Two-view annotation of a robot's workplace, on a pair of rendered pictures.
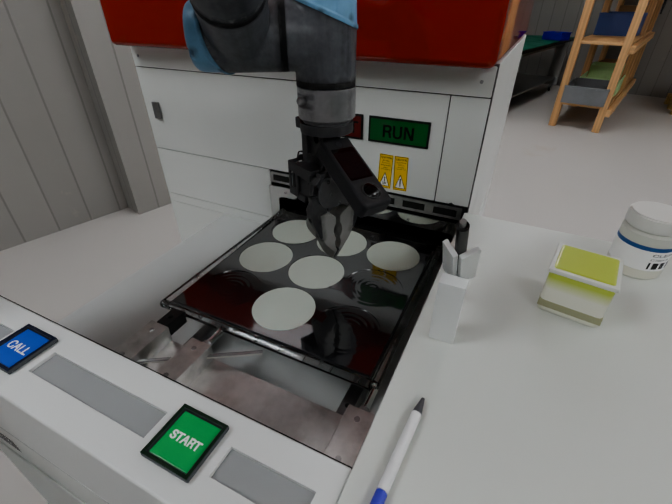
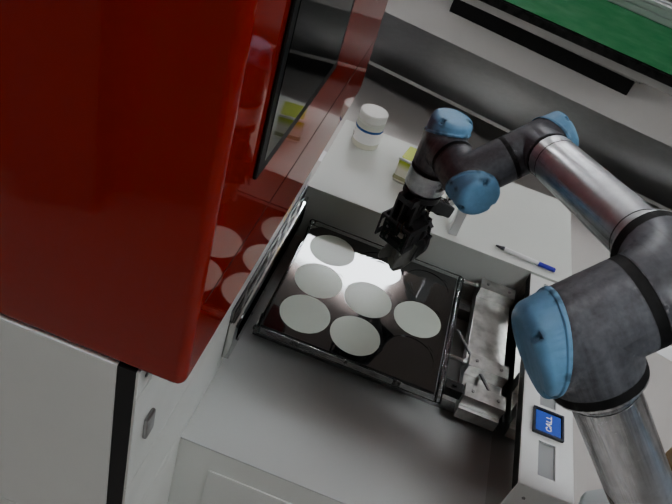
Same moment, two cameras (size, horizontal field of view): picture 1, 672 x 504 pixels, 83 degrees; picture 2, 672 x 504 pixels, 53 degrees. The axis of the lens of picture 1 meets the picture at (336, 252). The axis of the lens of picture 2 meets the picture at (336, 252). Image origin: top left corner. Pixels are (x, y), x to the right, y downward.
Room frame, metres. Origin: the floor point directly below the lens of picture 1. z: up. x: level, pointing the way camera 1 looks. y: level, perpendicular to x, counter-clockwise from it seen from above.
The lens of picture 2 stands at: (1.03, 0.95, 1.82)
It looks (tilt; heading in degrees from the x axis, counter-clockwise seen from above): 39 degrees down; 247
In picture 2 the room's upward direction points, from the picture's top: 19 degrees clockwise
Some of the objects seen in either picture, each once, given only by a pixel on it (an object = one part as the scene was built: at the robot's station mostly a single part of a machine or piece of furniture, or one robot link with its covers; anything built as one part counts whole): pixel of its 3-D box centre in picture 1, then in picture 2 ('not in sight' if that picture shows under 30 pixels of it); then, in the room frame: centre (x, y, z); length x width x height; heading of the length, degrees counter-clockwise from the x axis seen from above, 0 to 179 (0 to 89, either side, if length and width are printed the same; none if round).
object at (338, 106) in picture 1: (324, 104); (428, 180); (0.52, 0.01, 1.19); 0.08 x 0.08 x 0.05
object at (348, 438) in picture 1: (347, 445); (496, 292); (0.23, -0.01, 0.89); 0.08 x 0.03 x 0.03; 154
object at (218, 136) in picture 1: (286, 152); (240, 274); (0.84, 0.11, 1.02); 0.81 x 0.03 x 0.40; 64
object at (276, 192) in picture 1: (355, 220); (269, 268); (0.75, -0.04, 0.89); 0.44 x 0.02 x 0.10; 64
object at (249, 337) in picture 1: (256, 339); (450, 333); (0.39, 0.11, 0.90); 0.38 x 0.01 x 0.01; 64
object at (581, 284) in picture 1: (578, 284); (414, 168); (0.39, -0.31, 1.00); 0.07 x 0.07 x 0.07; 55
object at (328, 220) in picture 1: (318, 230); (400, 260); (0.51, 0.03, 1.01); 0.06 x 0.03 x 0.09; 37
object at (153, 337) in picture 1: (140, 347); (482, 400); (0.37, 0.28, 0.89); 0.08 x 0.03 x 0.03; 154
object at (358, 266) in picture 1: (316, 272); (367, 300); (0.55, 0.04, 0.90); 0.34 x 0.34 x 0.01; 64
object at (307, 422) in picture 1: (232, 403); (484, 352); (0.31, 0.14, 0.87); 0.36 x 0.08 x 0.03; 64
